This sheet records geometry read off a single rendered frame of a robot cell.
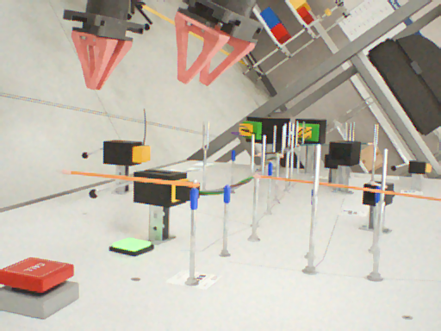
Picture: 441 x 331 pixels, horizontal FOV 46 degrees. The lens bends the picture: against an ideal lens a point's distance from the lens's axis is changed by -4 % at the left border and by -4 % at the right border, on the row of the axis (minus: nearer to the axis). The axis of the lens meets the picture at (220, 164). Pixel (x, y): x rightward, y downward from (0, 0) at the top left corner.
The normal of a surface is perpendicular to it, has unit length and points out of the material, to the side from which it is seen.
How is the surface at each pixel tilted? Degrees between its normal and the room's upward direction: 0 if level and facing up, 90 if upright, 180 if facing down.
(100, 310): 53
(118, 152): 90
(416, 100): 90
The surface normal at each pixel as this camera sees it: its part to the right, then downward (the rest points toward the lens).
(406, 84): -0.29, 0.13
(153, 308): 0.04, -0.99
